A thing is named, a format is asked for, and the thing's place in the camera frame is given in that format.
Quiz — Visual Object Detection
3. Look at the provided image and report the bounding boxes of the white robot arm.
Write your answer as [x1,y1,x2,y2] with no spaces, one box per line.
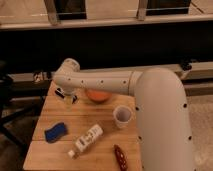
[53,58,196,171]

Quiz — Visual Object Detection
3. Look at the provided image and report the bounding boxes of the white ceramic cup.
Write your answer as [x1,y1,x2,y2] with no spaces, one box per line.
[113,105,132,129]

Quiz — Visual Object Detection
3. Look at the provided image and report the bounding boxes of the orange bowl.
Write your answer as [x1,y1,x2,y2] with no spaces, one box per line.
[85,89,112,103]

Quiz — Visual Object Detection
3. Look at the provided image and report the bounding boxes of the blue sponge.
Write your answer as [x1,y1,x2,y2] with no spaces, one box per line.
[44,122,67,143]

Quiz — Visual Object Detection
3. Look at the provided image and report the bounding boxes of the small white black device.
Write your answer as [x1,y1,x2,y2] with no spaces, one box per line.
[33,71,52,84]

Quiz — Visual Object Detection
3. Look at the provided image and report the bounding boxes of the white plastic bottle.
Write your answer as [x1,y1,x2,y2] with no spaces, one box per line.
[68,124,103,158]

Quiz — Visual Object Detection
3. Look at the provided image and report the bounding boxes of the black office chair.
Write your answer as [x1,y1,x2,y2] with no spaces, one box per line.
[0,60,35,150]

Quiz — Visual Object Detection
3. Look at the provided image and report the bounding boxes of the red patterned pocket knife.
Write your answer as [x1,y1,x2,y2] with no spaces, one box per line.
[114,145,128,171]

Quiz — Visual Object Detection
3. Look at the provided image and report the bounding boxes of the black table clamp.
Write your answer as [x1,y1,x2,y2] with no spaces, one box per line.
[180,60,192,80]

